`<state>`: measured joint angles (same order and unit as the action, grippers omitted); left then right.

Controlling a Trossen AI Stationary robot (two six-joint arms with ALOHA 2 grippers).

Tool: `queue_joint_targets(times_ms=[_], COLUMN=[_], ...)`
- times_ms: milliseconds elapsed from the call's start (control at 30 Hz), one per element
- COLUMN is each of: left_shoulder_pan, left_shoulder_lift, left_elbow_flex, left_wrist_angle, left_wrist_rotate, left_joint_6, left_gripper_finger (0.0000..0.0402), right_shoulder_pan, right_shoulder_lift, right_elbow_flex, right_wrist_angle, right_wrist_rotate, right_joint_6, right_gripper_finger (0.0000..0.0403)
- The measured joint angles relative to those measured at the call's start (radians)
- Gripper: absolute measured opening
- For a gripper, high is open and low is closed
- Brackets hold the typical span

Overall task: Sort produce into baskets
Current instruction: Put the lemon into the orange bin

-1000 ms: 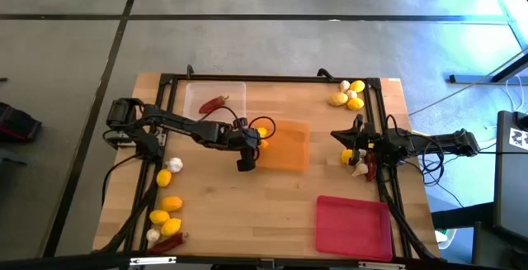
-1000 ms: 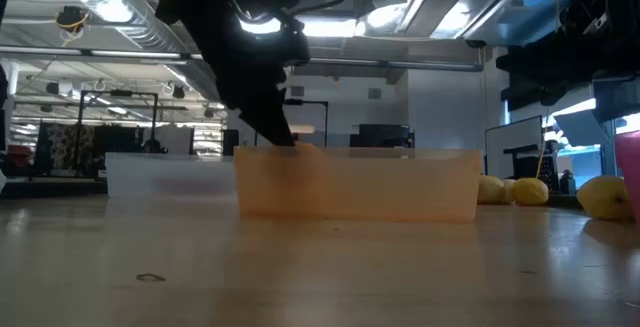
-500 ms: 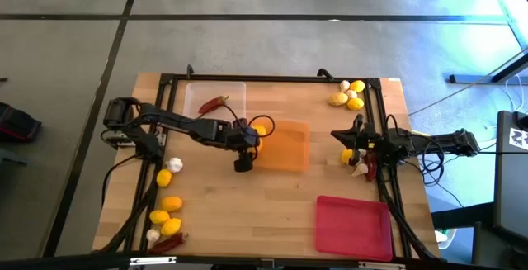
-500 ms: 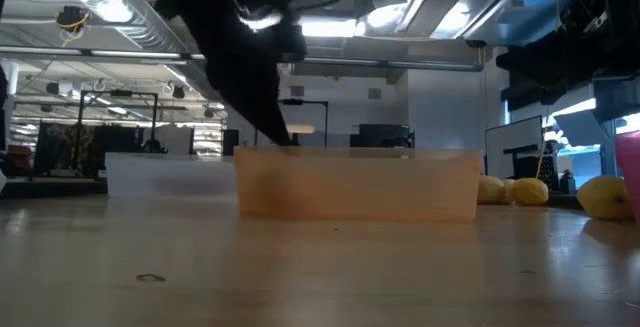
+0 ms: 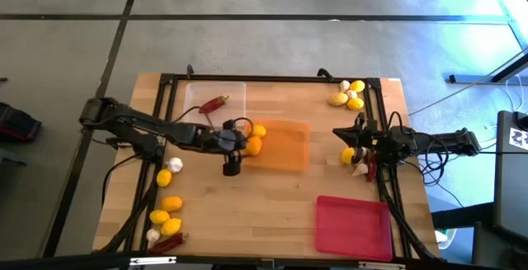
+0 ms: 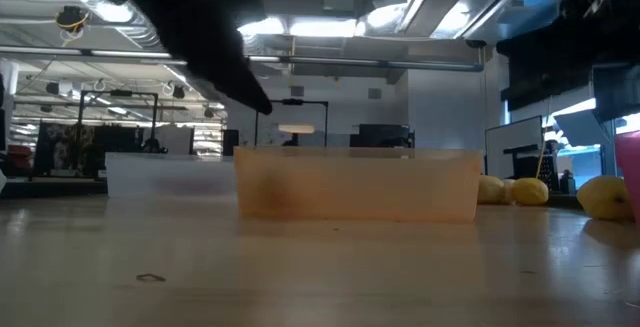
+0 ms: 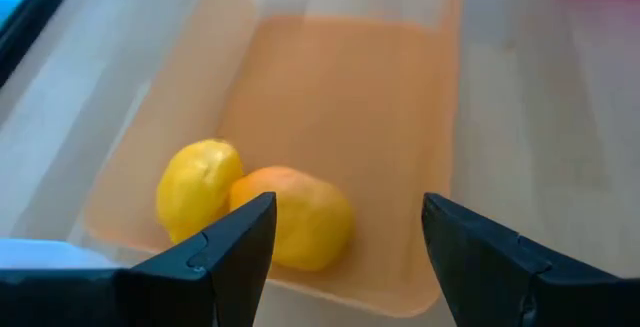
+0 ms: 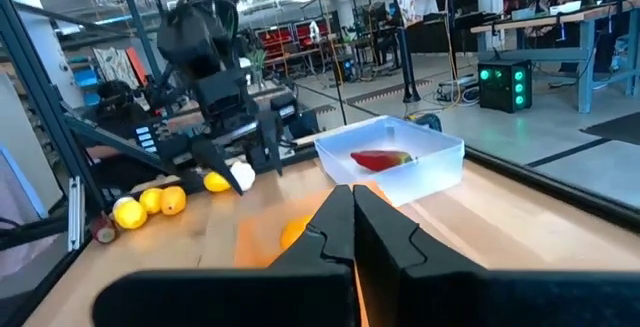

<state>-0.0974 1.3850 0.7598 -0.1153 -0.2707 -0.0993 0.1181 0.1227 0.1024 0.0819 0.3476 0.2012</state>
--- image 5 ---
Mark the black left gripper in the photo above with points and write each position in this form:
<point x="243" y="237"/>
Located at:
<point x="224" y="141"/>

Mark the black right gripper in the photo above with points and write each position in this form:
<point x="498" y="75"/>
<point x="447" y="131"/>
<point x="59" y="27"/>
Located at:
<point x="387" y="144"/>

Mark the yellow lemon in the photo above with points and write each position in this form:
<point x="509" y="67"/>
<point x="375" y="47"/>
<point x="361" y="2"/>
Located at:
<point x="171" y="226"/>
<point x="259" y="131"/>
<point x="355" y="104"/>
<point x="163" y="177"/>
<point x="357" y="86"/>
<point x="347" y="155"/>
<point x="159" y="216"/>

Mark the orange-yellow lemon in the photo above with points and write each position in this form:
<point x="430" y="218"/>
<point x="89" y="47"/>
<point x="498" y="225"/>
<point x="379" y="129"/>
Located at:
<point x="253" y="145"/>
<point x="171" y="204"/>

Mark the pointed white garlic bulb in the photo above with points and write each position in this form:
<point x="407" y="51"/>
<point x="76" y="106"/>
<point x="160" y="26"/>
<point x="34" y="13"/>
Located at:
<point x="360" y="169"/>

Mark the red pepper green stem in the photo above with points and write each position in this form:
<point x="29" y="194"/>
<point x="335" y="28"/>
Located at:
<point x="213" y="105"/>

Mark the dull tan lemon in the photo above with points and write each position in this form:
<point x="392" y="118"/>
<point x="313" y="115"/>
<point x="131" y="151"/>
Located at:
<point x="338" y="98"/>

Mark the orange plastic bin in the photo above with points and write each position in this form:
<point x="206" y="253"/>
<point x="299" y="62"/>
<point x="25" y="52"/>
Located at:
<point x="284" y="146"/>

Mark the round white garlic bulb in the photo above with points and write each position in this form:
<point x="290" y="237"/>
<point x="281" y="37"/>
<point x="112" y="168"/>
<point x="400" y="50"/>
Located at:
<point x="175" y="164"/>

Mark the dark red chili pepper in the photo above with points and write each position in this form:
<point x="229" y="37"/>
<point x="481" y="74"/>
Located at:
<point x="167" y="243"/>

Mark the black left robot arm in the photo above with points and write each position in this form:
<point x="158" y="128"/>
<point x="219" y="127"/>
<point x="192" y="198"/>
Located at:
<point x="136" y="127"/>

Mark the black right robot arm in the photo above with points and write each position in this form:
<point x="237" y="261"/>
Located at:
<point x="437" y="142"/>

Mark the clear plastic bin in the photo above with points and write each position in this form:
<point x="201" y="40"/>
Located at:
<point x="194" y="96"/>

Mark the pink-red plastic bin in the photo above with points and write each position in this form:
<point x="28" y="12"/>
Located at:
<point x="354" y="228"/>

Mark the white green container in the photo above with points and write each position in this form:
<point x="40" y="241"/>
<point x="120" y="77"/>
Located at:
<point x="444" y="237"/>

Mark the dark operator desk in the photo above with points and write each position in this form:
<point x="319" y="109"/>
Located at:
<point x="509" y="179"/>

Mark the black white fiducial marker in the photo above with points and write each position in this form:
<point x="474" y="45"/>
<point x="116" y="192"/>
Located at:
<point x="519" y="138"/>

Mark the red and black bag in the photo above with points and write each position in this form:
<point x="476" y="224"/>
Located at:
<point x="18" y="123"/>

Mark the black aluminium table frame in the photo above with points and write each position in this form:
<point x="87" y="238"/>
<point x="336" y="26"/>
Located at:
<point x="268" y="79"/>

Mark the silver metal bracket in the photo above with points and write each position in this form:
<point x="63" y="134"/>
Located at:
<point x="152" y="260"/>
<point x="381" y="266"/>

